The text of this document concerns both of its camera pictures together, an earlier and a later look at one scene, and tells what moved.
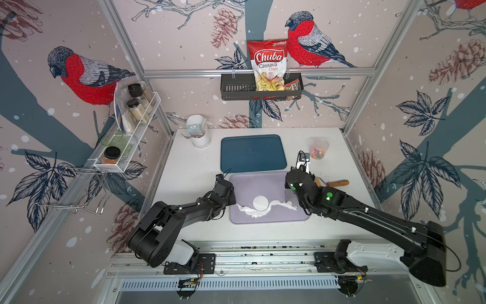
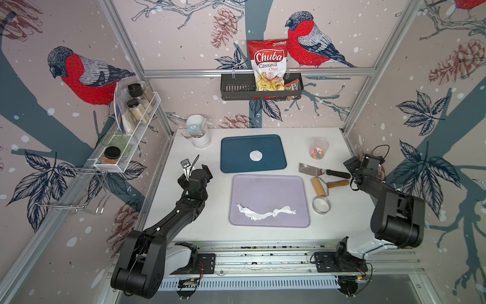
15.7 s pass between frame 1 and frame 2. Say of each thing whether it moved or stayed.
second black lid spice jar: stayed
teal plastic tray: stayed
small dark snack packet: stayed
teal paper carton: stayed
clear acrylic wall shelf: stayed
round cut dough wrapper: moved
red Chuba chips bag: stayed
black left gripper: moved
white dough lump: moved
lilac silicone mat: stayed
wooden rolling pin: stayed
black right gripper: moved
